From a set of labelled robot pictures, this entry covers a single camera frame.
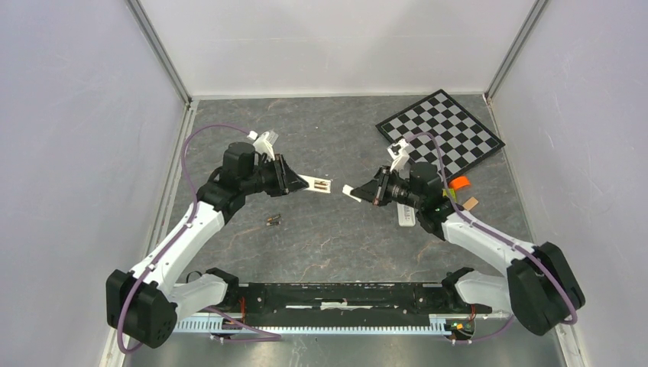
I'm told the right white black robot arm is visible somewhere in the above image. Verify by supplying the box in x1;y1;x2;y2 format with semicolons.
348;163;585;336

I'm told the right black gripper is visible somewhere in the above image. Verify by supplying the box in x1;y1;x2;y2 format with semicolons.
351;166;423;210

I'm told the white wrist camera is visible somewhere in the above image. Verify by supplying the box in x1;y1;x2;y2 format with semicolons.
247;130;278;161
387;138;410;172

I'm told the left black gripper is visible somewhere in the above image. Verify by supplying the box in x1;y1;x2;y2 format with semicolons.
241;153;309;197

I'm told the tan wooden block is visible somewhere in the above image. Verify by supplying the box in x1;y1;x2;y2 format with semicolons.
462;196;479;211

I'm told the green orange block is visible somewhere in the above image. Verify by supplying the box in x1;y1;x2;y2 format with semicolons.
442;189;456;201

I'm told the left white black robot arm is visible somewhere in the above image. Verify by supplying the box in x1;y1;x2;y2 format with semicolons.
106;142;309;348

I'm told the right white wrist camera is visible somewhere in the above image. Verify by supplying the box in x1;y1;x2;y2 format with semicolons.
387;138;410;172

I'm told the white small remote battery cover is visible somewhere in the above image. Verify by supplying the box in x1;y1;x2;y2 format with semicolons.
342;184;361;203

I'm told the black white checkerboard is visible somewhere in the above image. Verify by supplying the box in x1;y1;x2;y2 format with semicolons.
376;89;504;181

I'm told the white remote control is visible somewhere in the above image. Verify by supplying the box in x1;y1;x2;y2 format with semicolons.
397;203;416;227

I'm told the white slotted cable duct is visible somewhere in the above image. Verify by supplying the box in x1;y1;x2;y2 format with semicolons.
173;313;472;336

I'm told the small white remote with buttons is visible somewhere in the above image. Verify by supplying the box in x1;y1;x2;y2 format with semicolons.
300;174;332;194

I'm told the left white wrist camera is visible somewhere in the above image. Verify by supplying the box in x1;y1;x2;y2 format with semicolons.
247;130;278;161

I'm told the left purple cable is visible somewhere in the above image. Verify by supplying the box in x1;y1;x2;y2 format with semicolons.
116;123;251;355

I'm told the orange curved block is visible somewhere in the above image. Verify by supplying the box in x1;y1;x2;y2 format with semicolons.
449;176;471;191

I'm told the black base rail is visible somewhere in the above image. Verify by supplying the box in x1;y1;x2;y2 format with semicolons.
216;282;492;327

